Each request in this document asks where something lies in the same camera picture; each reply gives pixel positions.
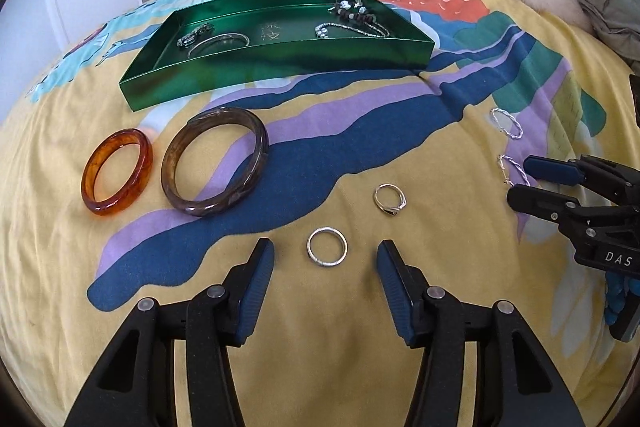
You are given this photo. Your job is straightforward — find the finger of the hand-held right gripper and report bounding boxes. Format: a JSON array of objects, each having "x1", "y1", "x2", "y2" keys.
[
  {"x1": 506, "y1": 184, "x2": 601, "y2": 233},
  {"x1": 523, "y1": 154, "x2": 640, "y2": 208}
]

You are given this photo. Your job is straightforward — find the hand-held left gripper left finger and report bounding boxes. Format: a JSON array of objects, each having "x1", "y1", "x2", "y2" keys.
[{"x1": 64, "y1": 238, "x2": 276, "y2": 427}]

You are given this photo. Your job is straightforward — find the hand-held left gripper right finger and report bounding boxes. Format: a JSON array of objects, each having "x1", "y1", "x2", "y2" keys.
[{"x1": 376, "y1": 239, "x2": 586, "y2": 427}]

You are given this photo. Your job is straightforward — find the twisted silver hoop earring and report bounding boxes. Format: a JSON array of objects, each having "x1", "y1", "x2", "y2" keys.
[
  {"x1": 496, "y1": 154, "x2": 532, "y2": 188},
  {"x1": 491, "y1": 107, "x2": 524, "y2": 140}
]

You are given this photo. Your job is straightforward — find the plain silver ring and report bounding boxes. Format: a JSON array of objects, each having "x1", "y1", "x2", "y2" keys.
[{"x1": 306, "y1": 227, "x2": 349, "y2": 268}]

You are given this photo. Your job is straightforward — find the green metallic tray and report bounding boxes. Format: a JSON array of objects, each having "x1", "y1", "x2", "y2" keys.
[{"x1": 118, "y1": 0, "x2": 436, "y2": 112}]

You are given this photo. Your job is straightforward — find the colourful printed blanket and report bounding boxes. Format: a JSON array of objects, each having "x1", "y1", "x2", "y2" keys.
[{"x1": 0, "y1": 0, "x2": 640, "y2": 427}]

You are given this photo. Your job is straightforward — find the brown translucent bangle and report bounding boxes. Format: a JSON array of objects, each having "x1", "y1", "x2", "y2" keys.
[{"x1": 160, "y1": 106, "x2": 270, "y2": 218}]

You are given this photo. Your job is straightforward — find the orange amber bangle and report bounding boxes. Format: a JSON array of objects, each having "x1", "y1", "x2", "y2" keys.
[{"x1": 81, "y1": 128, "x2": 153, "y2": 219}]

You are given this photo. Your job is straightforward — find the thin silver bangle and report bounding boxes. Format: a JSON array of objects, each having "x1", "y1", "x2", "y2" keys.
[{"x1": 186, "y1": 33, "x2": 250, "y2": 60}]

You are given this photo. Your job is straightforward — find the silver signet ring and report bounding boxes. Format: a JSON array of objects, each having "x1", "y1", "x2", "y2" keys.
[{"x1": 373, "y1": 183, "x2": 408, "y2": 217}]

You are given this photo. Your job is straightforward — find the dark bead bracelet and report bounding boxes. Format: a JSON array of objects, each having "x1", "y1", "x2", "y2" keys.
[{"x1": 327, "y1": 0, "x2": 382, "y2": 26}]

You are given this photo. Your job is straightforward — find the silver crystal bracelet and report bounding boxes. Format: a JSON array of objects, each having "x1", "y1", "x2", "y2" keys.
[{"x1": 177, "y1": 23, "x2": 216, "y2": 50}]

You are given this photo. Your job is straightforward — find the silver crystal chain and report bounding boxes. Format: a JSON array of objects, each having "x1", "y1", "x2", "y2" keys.
[{"x1": 314, "y1": 21, "x2": 392, "y2": 40}]

